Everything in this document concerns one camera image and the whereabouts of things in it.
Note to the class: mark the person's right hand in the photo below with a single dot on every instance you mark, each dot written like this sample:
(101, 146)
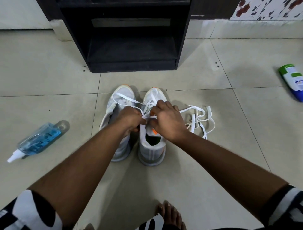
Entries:
(169, 123)

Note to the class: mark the person's left hand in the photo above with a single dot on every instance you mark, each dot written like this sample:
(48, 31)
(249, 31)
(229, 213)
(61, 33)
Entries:
(130, 119)

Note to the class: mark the white shoelace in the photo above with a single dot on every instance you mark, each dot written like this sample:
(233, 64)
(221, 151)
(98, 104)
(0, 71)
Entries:
(125, 97)
(195, 107)

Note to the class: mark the grey sneaker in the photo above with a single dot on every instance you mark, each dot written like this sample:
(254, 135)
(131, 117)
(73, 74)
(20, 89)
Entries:
(120, 92)
(151, 154)

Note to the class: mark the person's right forearm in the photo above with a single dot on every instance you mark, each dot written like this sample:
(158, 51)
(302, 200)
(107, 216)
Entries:
(232, 173)

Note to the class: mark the person's left forearm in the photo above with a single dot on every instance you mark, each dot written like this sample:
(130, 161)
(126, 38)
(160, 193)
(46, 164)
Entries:
(82, 170)

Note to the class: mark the person's right foot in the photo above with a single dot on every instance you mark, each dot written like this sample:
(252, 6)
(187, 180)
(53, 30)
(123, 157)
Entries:
(170, 213)

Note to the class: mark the black open shelf box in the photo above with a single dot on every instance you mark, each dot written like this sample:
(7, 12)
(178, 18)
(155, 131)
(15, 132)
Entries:
(132, 52)

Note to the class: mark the blue transparent bottle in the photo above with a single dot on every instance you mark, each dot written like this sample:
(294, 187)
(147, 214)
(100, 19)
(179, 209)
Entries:
(40, 139)

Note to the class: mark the dark brown wooden cabinet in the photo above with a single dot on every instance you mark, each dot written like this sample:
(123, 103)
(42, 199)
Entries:
(213, 9)

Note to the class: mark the green blue white bottle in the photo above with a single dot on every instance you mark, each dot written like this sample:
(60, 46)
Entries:
(294, 80)

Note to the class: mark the zebra striped garment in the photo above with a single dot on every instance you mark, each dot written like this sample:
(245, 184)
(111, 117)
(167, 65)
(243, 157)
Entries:
(23, 211)

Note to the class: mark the white floral patterned sheet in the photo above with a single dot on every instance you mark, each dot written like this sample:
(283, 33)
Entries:
(267, 9)

